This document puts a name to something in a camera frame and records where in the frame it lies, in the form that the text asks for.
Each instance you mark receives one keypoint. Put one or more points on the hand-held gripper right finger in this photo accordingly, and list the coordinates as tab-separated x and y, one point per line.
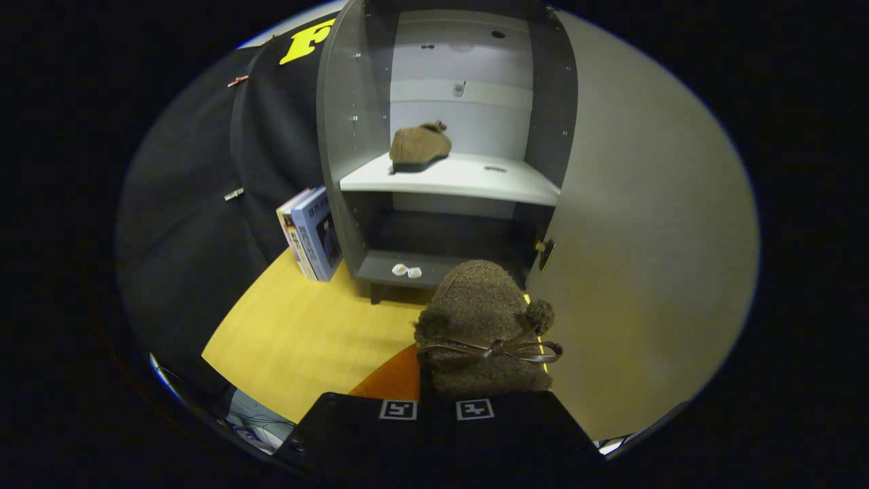
516	435

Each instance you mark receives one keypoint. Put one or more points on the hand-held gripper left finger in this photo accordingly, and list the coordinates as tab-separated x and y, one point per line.
353	435

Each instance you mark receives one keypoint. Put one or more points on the brown fuzzy shoe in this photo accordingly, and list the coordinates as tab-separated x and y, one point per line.
475	305
417	144

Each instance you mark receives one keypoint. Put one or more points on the brass door hinge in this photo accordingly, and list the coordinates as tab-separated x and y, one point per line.
545	252

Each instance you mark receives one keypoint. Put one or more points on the white cabinet shelf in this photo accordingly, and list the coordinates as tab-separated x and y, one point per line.
468	178

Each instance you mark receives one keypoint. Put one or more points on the pale blue box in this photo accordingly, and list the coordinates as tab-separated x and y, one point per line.
254	421

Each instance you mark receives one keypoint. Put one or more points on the blue book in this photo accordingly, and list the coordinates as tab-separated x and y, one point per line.
316	234

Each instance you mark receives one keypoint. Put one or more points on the black backdrop cloth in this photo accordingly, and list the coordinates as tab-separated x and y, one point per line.
190	224

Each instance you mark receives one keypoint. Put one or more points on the silver clothes peg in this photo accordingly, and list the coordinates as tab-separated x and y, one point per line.
234	194

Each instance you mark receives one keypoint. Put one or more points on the red clothes peg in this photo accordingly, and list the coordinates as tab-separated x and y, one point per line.
237	81

